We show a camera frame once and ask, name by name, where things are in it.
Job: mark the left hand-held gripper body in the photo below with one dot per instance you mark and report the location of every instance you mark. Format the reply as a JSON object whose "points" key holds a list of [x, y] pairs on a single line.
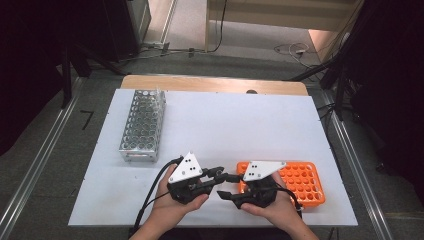
{"points": [[186, 170]]}

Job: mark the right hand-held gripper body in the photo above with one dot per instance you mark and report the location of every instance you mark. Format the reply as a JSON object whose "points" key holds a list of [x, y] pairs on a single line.
{"points": [[261, 169]]}

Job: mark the orange test tube rack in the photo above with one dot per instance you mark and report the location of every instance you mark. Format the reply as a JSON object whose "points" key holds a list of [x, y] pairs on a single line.
{"points": [[303, 183]]}

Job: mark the metal test tube rack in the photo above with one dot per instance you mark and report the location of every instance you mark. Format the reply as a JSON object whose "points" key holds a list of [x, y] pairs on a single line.
{"points": [[143, 123]]}

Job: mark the clear test tube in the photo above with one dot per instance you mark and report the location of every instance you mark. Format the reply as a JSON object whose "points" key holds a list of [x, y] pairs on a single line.
{"points": [[158, 92], [155, 106]]}

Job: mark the person's left hand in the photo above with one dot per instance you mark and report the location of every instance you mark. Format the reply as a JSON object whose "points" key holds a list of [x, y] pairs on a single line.
{"points": [[171, 208]]}

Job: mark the person's right hand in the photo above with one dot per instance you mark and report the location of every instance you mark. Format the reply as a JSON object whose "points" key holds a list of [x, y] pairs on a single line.
{"points": [[280, 208]]}

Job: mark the person's dark clothing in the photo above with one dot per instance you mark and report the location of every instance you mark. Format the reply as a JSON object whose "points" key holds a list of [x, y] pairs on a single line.
{"points": [[230, 235]]}

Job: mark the dark table grommet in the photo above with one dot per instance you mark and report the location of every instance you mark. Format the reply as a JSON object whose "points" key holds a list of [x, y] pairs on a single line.
{"points": [[251, 91]]}

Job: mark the wooden table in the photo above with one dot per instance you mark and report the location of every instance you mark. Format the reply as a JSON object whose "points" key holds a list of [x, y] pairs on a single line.
{"points": [[206, 83]]}

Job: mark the black metal stand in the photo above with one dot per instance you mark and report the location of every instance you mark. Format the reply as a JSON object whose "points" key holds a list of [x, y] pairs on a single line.
{"points": [[340, 100]]}

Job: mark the black tripod stand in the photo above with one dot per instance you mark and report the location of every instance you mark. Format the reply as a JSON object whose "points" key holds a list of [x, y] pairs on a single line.
{"points": [[66, 83]]}

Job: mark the light wooden shelf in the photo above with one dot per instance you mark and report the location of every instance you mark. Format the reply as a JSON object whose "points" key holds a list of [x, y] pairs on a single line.
{"points": [[266, 15]]}

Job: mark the black cabinet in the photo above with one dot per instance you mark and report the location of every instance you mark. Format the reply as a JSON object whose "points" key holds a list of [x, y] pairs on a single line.
{"points": [[116, 30]]}

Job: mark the black curtain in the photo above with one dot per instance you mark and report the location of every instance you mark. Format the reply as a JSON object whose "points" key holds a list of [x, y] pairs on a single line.
{"points": [[393, 83], [26, 66]]}

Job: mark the metal floor rail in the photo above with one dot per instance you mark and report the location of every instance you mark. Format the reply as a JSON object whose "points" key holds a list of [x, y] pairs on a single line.
{"points": [[375, 210], [38, 163]]}

